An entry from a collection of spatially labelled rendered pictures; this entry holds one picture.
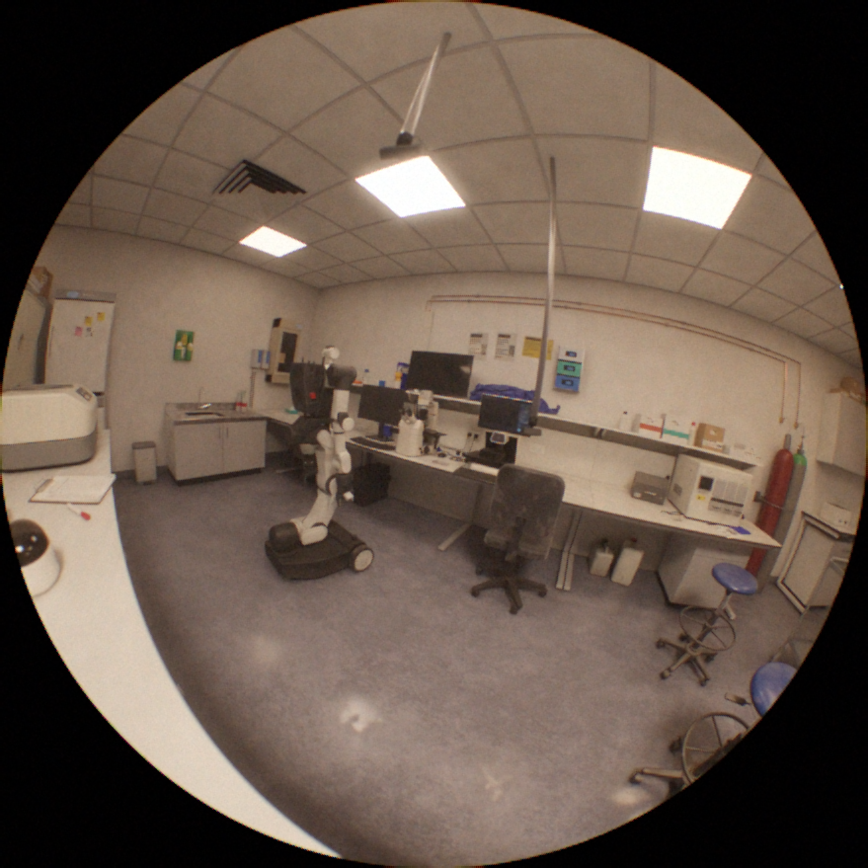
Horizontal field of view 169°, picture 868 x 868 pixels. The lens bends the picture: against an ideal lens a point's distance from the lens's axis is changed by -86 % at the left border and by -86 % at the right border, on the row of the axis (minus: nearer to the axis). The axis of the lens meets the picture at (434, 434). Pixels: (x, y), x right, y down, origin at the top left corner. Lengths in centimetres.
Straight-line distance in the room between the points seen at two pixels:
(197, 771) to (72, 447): 122
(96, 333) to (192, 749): 301
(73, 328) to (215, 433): 196
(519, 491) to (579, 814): 167
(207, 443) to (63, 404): 239
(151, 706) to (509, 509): 168
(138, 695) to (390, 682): 122
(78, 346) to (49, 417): 179
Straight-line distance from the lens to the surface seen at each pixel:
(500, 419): 232
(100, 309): 319
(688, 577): 264
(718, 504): 252
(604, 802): 155
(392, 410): 278
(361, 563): 215
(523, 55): 153
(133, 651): 57
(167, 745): 47
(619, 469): 284
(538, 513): 169
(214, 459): 361
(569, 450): 278
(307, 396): 170
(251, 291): 433
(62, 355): 320
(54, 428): 144
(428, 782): 135
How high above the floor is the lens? 130
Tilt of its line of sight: 8 degrees down
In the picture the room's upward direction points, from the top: 9 degrees clockwise
